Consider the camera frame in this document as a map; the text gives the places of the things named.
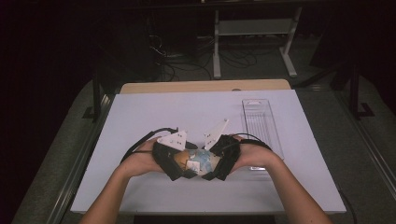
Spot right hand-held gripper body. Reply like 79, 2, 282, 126
204, 119, 241, 181

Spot clear plastic box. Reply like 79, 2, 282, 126
241, 98, 285, 172

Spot black metal stand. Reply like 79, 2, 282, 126
348, 62, 376, 120
82, 73, 105, 123

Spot person's left hand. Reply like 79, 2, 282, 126
120, 138, 164, 179

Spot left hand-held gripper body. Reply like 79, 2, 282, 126
152, 130, 188, 182

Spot grey metal rail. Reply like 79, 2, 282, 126
46, 92, 117, 224
335, 90, 396, 200

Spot white metal stand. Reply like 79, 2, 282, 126
212, 6, 303, 80

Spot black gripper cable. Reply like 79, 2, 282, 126
120, 126, 180, 164
230, 133, 356, 224

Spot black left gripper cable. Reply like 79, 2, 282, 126
120, 126, 180, 164

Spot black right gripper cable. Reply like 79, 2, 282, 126
230, 133, 356, 224

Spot black floor cables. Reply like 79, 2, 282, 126
148, 34, 260, 82

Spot person's right hand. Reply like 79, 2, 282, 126
232, 135, 283, 172

